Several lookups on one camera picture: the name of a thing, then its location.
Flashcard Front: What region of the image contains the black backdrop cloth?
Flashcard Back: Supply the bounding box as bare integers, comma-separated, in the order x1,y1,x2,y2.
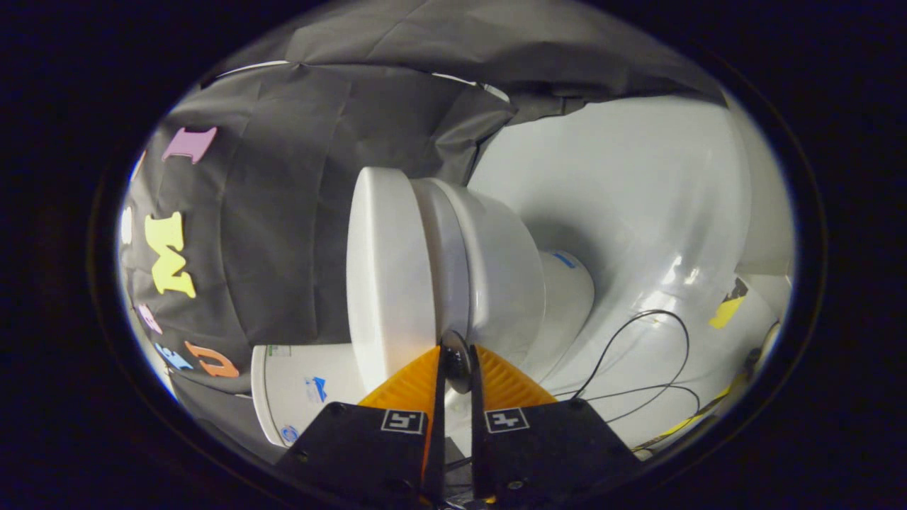
117,0,727,454

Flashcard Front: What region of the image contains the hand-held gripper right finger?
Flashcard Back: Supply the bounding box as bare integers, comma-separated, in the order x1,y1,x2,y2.
468,345,642,505

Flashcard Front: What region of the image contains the yellow floor tape piece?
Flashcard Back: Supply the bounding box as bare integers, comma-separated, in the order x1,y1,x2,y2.
709,276,750,330

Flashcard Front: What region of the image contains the white toilet lid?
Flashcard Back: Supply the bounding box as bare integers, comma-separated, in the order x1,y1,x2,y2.
346,166,474,395

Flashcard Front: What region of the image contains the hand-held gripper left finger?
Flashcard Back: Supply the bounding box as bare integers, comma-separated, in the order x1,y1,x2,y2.
275,345,449,507

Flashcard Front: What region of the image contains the thin black cable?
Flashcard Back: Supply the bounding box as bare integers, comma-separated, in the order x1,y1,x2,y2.
553,310,702,426

